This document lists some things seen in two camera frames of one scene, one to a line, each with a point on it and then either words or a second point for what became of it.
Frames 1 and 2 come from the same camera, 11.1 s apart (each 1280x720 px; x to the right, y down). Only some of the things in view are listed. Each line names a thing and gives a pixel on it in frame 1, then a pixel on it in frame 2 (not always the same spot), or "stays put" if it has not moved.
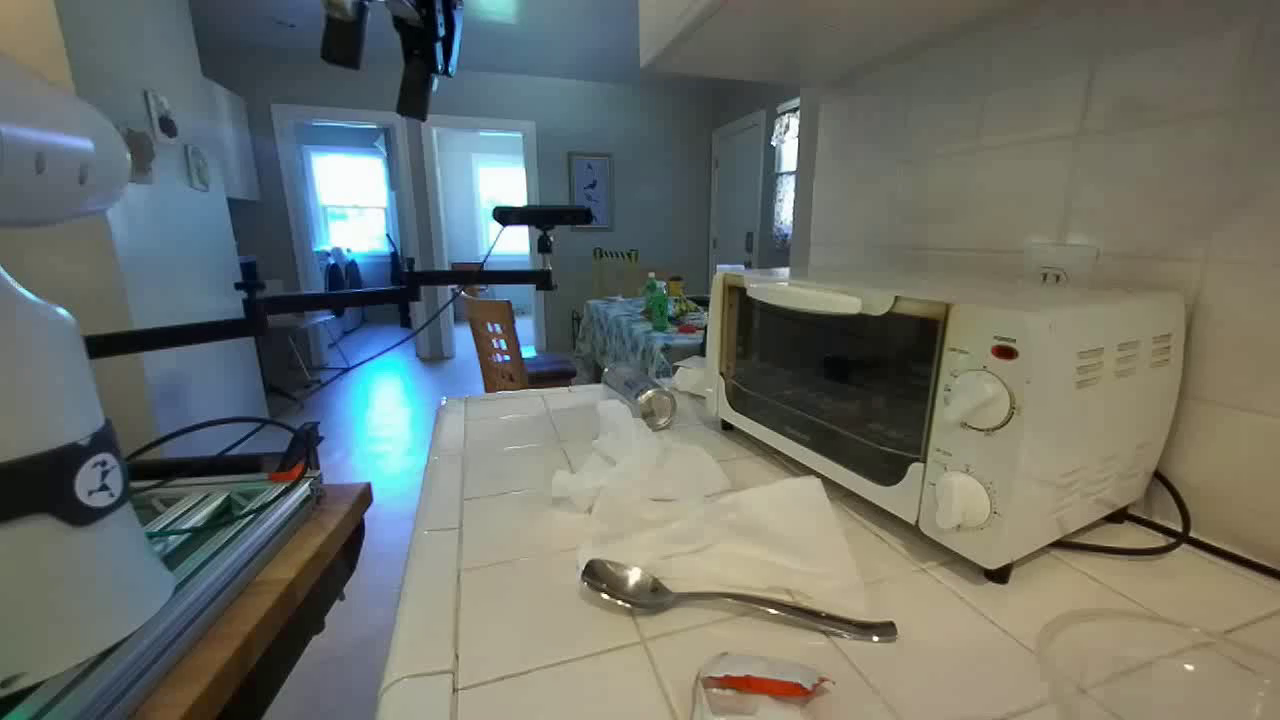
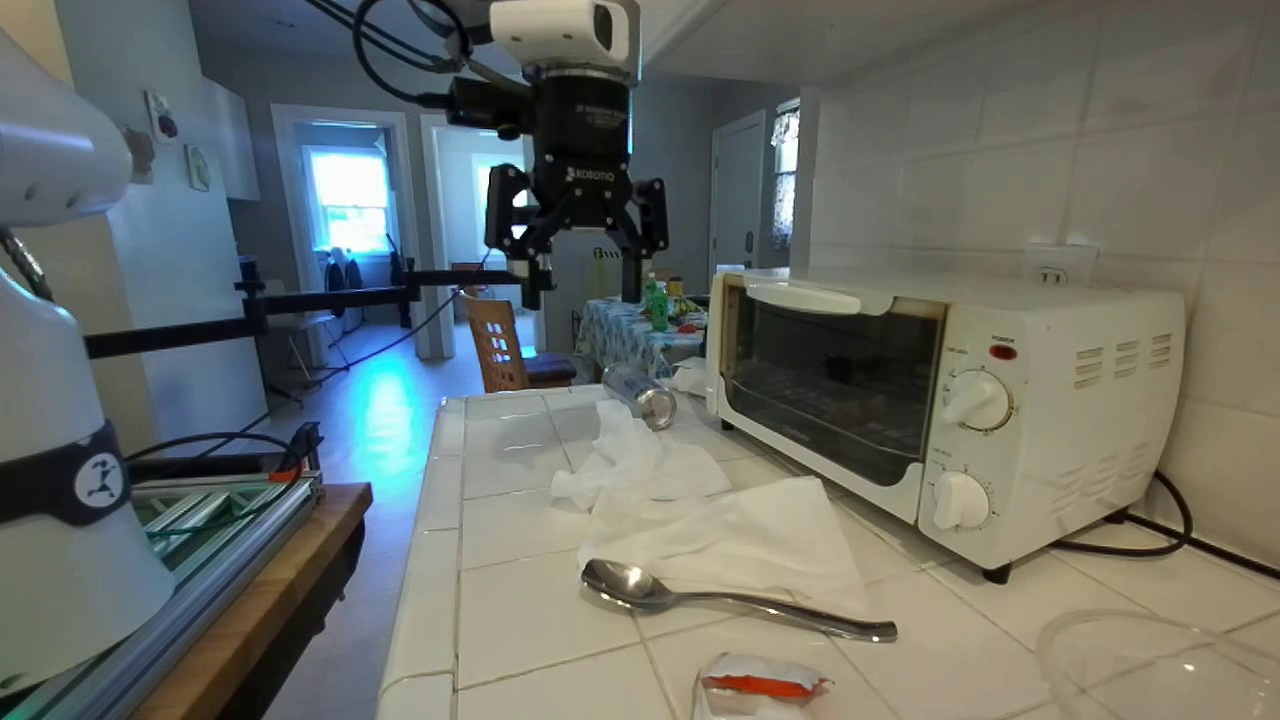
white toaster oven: [1003, 417] stays put
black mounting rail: [256, 307] stays put
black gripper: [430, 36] -> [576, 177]
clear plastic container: [1133, 666] stays put
